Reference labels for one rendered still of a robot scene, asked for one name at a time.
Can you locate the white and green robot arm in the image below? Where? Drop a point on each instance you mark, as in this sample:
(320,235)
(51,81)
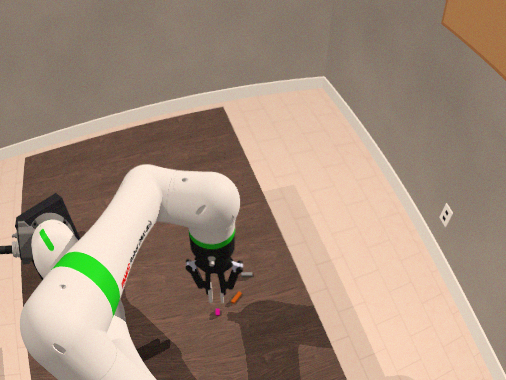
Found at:
(65,322)

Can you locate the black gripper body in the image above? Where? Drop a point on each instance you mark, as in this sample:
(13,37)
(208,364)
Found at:
(217,266)

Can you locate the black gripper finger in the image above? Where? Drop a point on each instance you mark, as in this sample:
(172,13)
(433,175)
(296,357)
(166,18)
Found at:
(191,268)
(237,268)

